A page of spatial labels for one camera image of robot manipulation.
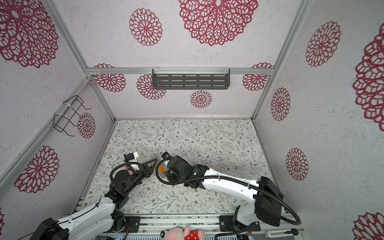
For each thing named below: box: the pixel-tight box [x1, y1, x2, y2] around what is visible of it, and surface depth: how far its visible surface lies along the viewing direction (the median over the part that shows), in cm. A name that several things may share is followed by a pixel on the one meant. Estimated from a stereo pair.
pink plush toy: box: [160, 225, 206, 240], surface depth 67 cm
